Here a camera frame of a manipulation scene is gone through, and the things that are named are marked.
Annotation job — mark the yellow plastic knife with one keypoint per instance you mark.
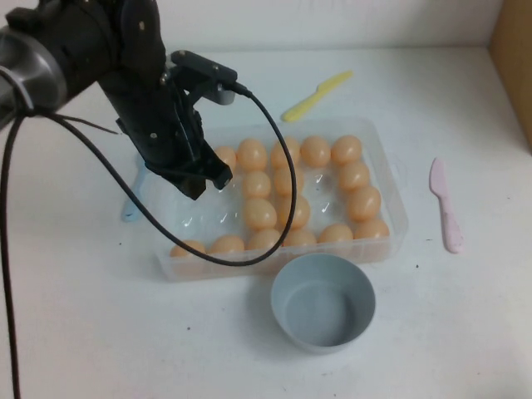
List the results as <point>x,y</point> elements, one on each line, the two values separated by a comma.
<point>307,101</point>

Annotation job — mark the brown cardboard box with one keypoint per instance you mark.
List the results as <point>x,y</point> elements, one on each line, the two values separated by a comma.
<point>515,62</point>

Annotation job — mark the grey-blue round bowl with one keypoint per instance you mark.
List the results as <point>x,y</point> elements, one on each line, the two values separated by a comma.
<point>324,307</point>

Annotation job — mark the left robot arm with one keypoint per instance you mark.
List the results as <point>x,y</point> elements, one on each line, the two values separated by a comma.
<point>83,41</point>

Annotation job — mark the clear plastic egg box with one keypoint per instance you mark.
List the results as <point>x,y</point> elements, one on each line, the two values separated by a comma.
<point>320,208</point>

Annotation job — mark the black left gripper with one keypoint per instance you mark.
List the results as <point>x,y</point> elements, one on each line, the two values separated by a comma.
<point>158,124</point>

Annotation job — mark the pink plastic knife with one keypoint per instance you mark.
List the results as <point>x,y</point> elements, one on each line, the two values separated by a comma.
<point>446,212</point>

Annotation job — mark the blue plastic knife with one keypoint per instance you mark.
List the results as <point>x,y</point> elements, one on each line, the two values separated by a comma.
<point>128,214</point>

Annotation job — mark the orange plastic egg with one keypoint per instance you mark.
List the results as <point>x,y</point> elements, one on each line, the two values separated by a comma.
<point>371,229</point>
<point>353,175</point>
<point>300,237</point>
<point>251,154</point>
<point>179,251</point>
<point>259,213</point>
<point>226,245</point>
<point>256,184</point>
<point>364,203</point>
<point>335,233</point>
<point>315,150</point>
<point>262,239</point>
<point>228,154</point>
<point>276,154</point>
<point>346,149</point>
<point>282,180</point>
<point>302,212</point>

